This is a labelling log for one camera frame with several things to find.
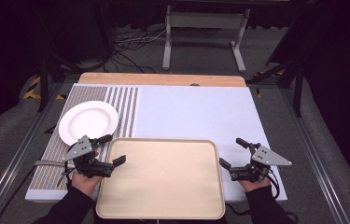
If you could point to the person's right hand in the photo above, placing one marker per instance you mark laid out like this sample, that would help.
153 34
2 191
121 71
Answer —
253 186

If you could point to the metal floor rail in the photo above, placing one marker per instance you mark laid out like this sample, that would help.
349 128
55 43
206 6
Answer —
14 155
315 155

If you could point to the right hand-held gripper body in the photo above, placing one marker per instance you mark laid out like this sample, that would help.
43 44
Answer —
267 157

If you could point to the grey metal stand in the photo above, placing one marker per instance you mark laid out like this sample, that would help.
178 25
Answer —
207 20

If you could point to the beige tray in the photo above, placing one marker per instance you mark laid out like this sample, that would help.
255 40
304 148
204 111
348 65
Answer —
160 180

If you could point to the striped placemat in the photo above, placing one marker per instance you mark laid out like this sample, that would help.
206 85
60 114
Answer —
48 177

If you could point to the person's left hand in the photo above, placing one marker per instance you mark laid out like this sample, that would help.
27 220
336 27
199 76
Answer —
85 184

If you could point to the white plate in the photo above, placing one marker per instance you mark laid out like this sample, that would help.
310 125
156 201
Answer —
85 121

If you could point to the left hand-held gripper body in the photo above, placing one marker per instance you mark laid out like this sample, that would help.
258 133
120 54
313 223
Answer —
81 149

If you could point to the white table board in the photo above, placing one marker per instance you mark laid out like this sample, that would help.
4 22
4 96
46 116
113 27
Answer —
194 115

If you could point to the yellow black floor tape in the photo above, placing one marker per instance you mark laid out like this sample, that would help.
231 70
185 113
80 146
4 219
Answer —
32 93

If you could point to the black tripod stand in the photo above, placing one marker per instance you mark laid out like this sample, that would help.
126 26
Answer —
43 87
298 93

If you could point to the wooden table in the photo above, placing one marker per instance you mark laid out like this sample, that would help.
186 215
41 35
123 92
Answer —
163 79

